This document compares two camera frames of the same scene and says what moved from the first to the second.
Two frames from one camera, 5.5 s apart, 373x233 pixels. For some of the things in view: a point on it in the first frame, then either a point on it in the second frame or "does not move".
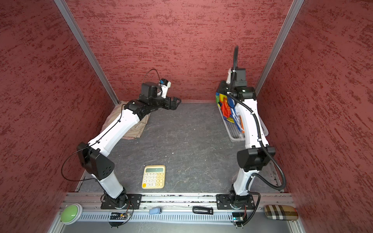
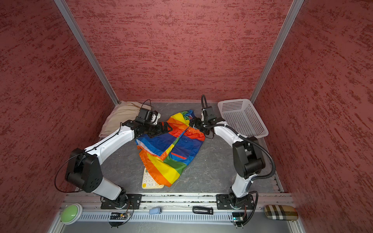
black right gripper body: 225,88 to 201,125
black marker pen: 202,210 does not move
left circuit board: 118,216 does not move
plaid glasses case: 281,212 does not move
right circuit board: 238,216 does not move
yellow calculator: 154,176 does not move
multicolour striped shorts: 231,111 to 166,155
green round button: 71,213 does not move
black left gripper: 173,106 to 160,130
